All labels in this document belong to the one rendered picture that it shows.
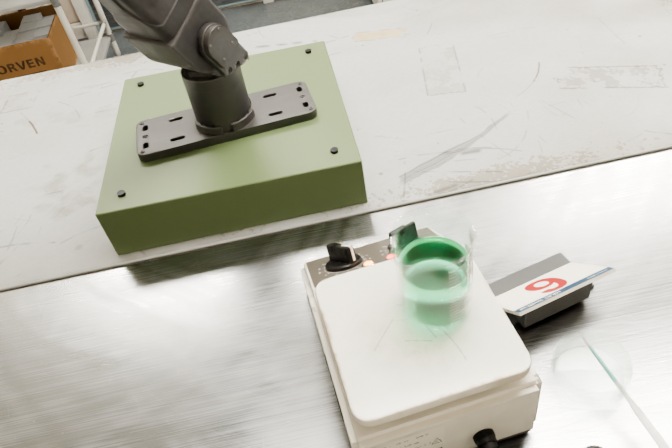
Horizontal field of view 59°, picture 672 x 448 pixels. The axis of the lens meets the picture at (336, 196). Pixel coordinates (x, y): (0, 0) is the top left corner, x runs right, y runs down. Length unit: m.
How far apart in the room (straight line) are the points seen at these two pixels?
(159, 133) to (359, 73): 0.30
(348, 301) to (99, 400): 0.24
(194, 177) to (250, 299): 0.14
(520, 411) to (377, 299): 0.12
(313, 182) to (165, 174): 0.16
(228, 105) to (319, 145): 0.11
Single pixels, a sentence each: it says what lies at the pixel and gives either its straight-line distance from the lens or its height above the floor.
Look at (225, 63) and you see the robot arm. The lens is 0.60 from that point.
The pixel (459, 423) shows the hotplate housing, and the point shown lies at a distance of 0.42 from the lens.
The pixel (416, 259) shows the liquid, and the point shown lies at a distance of 0.40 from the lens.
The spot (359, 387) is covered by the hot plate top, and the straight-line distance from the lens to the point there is 0.40.
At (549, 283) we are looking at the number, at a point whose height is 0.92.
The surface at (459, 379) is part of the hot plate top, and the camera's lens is 0.40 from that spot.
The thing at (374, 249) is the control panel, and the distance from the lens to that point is 0.53.
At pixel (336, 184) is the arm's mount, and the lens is 0.61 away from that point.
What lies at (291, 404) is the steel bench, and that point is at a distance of 0.50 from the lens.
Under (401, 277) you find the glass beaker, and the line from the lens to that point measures 0.38.
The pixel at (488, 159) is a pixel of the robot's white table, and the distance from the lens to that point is 0.68.
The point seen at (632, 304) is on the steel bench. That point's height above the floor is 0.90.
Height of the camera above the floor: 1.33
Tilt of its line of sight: 42 degrees down
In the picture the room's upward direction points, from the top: 11 degrees counter-clockwise
